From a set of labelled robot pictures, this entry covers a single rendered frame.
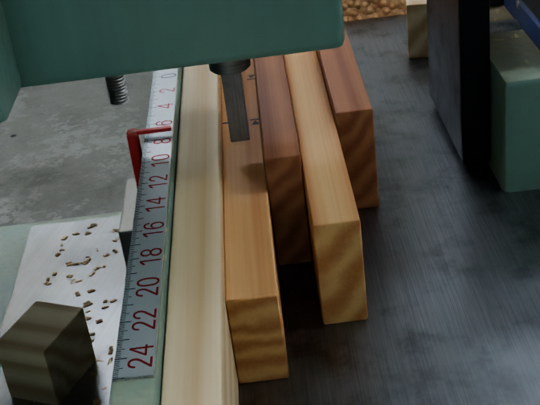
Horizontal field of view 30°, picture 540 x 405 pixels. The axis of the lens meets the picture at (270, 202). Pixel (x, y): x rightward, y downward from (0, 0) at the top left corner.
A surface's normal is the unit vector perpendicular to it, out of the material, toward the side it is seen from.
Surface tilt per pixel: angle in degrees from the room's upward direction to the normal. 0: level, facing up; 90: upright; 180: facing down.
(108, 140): 0
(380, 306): 0
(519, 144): 90
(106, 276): 0
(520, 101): 90
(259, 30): 90
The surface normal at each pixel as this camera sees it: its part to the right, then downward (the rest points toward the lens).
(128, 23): 0.05, 0.48
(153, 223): -0.11, -0.86
